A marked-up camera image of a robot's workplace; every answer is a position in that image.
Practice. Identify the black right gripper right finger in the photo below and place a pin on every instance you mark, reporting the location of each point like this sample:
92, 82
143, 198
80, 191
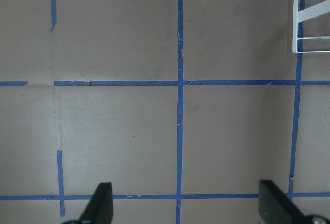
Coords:
275, 207

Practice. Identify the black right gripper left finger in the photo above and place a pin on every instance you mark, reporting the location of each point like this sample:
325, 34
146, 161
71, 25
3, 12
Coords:
100, 207

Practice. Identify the white wire cup rack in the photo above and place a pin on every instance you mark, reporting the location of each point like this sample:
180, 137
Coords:
301, 15

